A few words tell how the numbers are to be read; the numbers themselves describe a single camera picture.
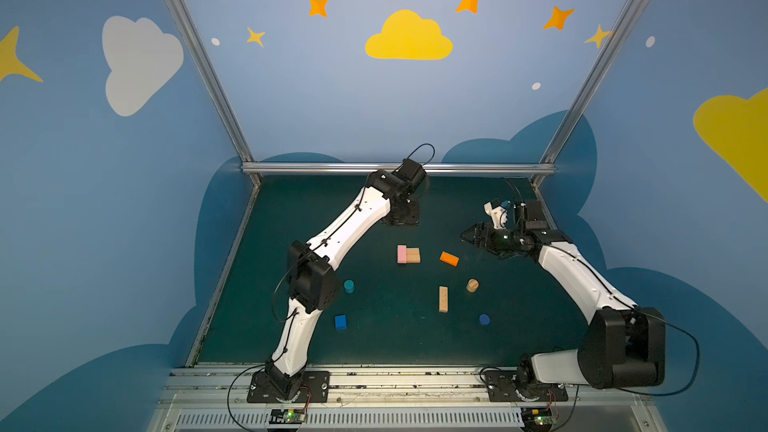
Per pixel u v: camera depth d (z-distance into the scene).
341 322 0.83
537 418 0.71
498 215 0.78
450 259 0.98
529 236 0.64
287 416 0.70
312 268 0.51
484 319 0.86
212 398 0.75
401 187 0.61
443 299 0.89
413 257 0.98
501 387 0.75
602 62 0.86
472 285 0.90
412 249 0.99
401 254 0.98
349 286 0.90
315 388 0.74
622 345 0.42
